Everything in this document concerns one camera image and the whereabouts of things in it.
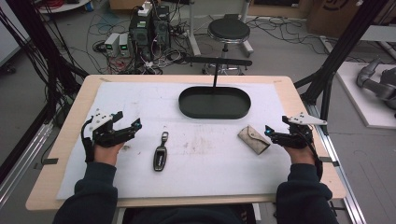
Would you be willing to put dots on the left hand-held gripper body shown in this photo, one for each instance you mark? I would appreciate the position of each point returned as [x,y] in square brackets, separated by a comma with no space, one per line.
[104,135]

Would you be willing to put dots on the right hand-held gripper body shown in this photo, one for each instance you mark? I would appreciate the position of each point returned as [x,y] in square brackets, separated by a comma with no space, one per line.
[295,137]

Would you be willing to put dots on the beige key pouch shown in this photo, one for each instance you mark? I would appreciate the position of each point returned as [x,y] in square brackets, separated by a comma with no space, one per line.
[253,139]

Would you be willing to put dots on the black car key fob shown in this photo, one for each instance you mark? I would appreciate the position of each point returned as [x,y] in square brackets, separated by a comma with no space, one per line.
[160,157]

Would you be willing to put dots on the black oval tray with stand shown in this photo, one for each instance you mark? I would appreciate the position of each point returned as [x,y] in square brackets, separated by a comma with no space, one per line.
[214,104]

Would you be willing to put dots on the person's right hand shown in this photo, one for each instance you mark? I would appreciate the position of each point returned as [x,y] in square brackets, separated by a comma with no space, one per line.
[300,155]

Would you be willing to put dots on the person's left hand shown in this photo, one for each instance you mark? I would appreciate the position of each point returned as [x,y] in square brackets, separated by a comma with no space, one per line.
[106,154]

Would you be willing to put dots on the white floor board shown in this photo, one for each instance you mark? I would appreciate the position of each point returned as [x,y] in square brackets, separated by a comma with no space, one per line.
[358,102]

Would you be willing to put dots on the grey power supply unit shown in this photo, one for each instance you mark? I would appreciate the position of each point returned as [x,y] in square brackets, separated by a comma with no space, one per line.
[124,45]
[112,43]

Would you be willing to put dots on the white table mat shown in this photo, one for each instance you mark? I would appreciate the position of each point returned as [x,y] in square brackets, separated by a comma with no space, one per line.
[199,168]

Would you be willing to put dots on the black computer tower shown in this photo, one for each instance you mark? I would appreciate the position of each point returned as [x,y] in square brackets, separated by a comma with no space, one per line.
[140,34]
[162,29]

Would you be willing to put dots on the person's lap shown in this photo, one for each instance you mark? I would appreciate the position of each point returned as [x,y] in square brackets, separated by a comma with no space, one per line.
[186,216]

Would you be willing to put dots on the black round stool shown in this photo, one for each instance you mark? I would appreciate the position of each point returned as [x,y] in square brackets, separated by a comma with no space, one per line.
[229,31]

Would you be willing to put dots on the white power strip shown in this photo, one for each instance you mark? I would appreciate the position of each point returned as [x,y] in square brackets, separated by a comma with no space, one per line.
[145,8]

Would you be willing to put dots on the cardboard box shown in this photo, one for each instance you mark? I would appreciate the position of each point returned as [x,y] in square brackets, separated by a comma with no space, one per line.
[333,15]

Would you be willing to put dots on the white round table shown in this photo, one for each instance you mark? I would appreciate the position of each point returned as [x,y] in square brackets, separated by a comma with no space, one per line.
[62,5]

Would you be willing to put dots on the aluminium rail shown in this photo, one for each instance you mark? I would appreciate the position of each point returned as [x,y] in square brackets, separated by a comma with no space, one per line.
[342,174]
[21,165]

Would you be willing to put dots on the black metal frame post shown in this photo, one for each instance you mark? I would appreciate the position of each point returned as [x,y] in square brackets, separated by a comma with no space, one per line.
[339,53]
[37,40]

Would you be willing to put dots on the white table leg frame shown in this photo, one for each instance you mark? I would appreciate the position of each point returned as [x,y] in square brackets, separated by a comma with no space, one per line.
[193,34]

